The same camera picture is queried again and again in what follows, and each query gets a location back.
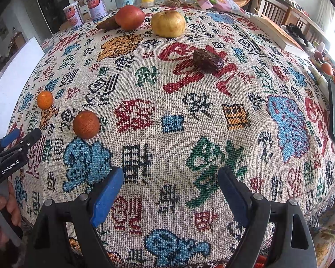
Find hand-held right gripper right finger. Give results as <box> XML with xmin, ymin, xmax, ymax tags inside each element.
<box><xmin>217</xmin><ymin>165</ymin><xmax>319</xmax><ymax>268</ymax></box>

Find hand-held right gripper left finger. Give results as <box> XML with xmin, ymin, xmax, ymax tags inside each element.
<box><xmin>25</xmin><ymin>167</ymin><xmax>125</xmax><ymax>268</ymax></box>

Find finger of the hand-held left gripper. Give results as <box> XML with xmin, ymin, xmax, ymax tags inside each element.
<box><xmin>0</xmin><ymin>128</ymin><xmax>42</xmax><ymax>157</ymax></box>
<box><xmin>0</xmin><ymin>129</ymin><xmax>21</xmax><ymax>156</ymax></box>

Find small bright orange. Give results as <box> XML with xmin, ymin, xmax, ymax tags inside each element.
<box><xmin>37</xmin><ymin>91</ymin><xmax>54</xmax><ymax>109</ymax></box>

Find dark reddish orange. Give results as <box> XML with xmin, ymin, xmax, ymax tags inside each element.
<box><xmin>73</xmin><ymin>111</ymin><xmax>100</xmax><ymax>139</ymax></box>

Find white box with cork bottom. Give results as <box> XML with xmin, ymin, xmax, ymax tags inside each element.
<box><xmin>0</xmin><ymin>36</ymin><xmax>45</xmax><ymax>118</ymax></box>

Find dark brown dried date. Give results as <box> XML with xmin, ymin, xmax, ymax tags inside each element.
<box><xmin>193</xmin><ymin>49</ymin><xmax>225</xmax><ymax>71</ymax></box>

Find brown sweet potato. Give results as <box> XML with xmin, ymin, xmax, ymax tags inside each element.
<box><xmin>96</xmin><ymin>16</ymin><xmax>120</xmax><ymax>30</ymax></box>

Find red apple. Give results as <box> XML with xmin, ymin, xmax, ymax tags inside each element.
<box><xmin>114</xmin><ymin>5</ymin><xmax>146</xmax><ymax>31</ymax></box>

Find yellow apple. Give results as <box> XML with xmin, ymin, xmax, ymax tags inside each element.
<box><xmin>151</xmin><ymin>10</ymin><xmax>186</xmax><ymax>38</ymax></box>

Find printed woven blanket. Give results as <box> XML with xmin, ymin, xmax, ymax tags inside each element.
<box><xmin>7</xmin><ymin>1</ymin><xmax>335</xmax><ymax>268</ymax></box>

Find floral sofa cover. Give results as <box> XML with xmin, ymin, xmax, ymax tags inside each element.
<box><xmin>313</xmin><ymin>195</ymin><xmax>335</xmax><ymax>268</ymax></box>

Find pink label can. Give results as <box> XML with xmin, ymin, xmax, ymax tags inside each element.
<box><xmin>85</xmin><ymin>0</ymin><xmax>108</xmax><ymax>21</ymax></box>
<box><xmin>64</xmin><ymin>1</ymin><xmax>83</xmax><ymax>30</ymax></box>

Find white book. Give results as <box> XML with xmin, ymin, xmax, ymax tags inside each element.
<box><xmin>250</xmin><ymin>14</ymin><xmax>306</xmax><ymax>52</ymax></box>

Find wooden slat chair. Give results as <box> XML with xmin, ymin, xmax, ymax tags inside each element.
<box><xmin>285</xmin><ymin>6</ymin><xmax>324</xmax><ymax>44</ymax></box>
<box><xmin>258</xmin><ymin>0</ymin><xmax>291</xmax><ymax>20</ymax></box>

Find pink patterned snack bag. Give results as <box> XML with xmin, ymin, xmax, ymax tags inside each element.
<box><xmin>190</xmin><ymin>0</ymin><xmax>250</xmax><ymax>16</ymax></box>

